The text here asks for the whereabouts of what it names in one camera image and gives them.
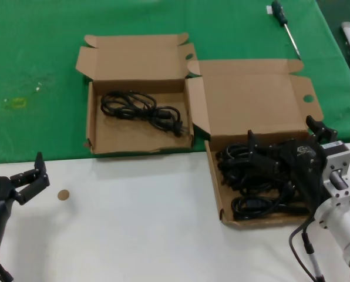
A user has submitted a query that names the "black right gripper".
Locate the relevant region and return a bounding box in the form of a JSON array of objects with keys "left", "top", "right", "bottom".
[{"left": 247, "top": 115, "right": 339, "bottom": 213}]

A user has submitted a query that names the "green handled screwdriver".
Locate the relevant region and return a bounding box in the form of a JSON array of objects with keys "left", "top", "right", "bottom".
[{"left": 271, "top": 0, "right": 302, "bottom": 59}]

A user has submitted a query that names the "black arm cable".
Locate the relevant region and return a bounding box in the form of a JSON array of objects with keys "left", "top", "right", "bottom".
[
  {"left": 0, "top": 260, "right": 14, "bottom": 282},
  {"left": 288, "top": 214, "right": 325, "bottom": 282}
]

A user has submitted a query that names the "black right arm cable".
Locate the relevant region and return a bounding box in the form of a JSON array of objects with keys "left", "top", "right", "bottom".
[{"left": 288, "top": 214, "right": 325, "bottom": 282}]

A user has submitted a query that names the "black power cable bundle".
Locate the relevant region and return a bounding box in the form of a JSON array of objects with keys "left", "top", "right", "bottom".
[
  {"left": 216, "top": 143, "right": 252, "bottom": 189},
  {"left": 100, "top": 91, "right": 191, "bottom": 138},
  {"left": 239, "top": 172, "right": 298, "bottom": 197},
  {"left": 231, "top": 196, "right": 311, "bottom": 221}
]

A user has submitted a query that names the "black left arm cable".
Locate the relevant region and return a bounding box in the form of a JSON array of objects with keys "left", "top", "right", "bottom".
[{"left": 0, "top": 260, "right": 14, "bottom": 282}]

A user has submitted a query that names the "cardboard box with notched lid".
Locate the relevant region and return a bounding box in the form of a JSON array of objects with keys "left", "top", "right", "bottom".
[{"left": 75, "top": 32, "right": 198, "bottom": 155}]

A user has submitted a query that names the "cardboard box holding cables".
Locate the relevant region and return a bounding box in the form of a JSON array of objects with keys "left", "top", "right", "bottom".
[{"left": 186, "top": 58, "right": 325, "bottom": 227}]

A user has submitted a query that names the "green tablecloth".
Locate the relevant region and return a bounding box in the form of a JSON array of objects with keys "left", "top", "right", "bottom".
[{"left": 0, "top": 0, "right": 350, "bottom": 164}]

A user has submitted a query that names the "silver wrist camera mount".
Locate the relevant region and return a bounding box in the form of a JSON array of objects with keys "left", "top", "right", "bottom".
[{"left": 321, "top": 140, "right": 350, "bottom": 212}]

